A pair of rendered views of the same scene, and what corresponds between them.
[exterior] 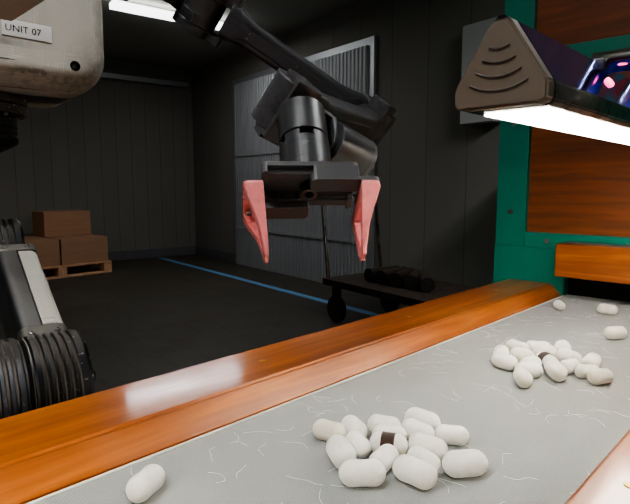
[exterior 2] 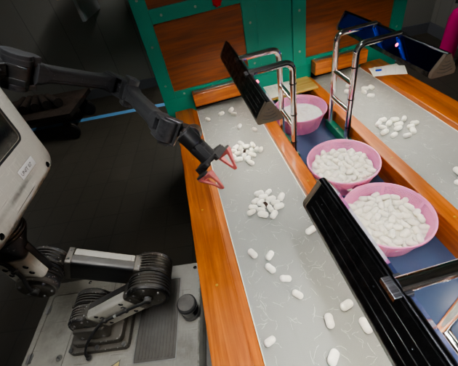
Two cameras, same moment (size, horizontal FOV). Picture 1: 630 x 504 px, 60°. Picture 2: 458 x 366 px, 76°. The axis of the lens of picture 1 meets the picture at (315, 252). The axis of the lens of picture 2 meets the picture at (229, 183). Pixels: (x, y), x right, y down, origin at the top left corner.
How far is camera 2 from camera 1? 0.76 m
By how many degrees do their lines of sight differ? 54
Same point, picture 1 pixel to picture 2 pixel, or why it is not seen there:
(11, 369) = (160, 277)
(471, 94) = (262, 120)
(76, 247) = not seen: outside the picture
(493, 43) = (267, 107)
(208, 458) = (243, 240)
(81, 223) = not seen: outside the picture
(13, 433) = (214, 277)
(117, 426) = (225, 253)
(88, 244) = not seen: outside the picture
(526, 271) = (180, 107)
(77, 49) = (42, 155)
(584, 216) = (193, 78)
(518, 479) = (288, 192)
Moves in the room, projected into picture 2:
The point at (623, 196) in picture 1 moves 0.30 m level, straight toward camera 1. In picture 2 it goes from (205, 67) to (230, 86)
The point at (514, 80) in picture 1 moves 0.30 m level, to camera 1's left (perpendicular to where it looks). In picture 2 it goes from (274, 115) to (217, 178)
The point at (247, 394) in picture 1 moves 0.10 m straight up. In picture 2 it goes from (221, 221) to (215, 201)
